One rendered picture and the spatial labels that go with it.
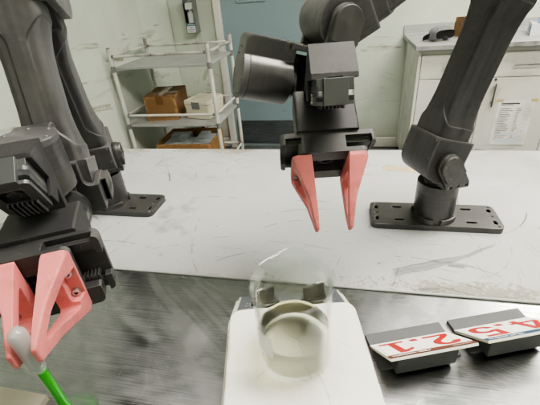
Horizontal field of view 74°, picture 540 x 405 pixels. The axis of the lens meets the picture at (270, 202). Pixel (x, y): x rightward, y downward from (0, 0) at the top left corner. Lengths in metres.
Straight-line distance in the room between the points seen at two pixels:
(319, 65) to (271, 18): 2.81
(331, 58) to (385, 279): 0.31
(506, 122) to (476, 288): 2.35
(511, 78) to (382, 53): 0.93
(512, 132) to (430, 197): 2.29
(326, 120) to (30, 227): 0.30
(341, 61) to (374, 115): 2.91
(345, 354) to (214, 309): 0.22
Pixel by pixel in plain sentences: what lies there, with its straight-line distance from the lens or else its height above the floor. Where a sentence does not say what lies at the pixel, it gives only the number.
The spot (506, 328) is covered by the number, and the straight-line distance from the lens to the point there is 0.48.
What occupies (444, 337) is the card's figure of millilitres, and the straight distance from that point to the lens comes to 0.45.
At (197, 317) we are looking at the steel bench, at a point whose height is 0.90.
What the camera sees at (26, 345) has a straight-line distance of 0.31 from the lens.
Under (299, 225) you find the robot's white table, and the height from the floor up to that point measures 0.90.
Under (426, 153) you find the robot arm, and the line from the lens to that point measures 0.56.
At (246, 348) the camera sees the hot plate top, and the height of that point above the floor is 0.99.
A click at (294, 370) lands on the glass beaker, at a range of 0.30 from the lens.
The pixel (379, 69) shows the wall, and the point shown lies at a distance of 3.16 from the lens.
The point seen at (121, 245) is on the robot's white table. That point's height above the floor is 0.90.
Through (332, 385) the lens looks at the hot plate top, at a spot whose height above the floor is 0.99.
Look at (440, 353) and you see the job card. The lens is 0.43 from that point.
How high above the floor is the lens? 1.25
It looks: 30 degrees down
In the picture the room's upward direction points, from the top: 5 degrees counter-clockwise
